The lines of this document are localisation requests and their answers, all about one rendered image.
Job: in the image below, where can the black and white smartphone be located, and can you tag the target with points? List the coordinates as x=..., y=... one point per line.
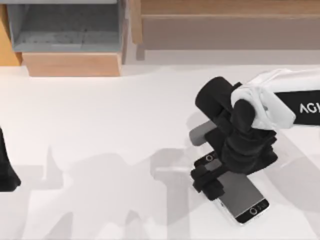
x=240, y=197

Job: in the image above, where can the pale wooden drawer front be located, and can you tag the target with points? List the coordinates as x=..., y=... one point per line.
x=72, y=63

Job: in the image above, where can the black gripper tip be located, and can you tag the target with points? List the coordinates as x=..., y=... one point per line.
x=6, y=170

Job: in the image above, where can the wooden cupboard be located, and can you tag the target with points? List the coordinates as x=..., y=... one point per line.
x=7, y=42

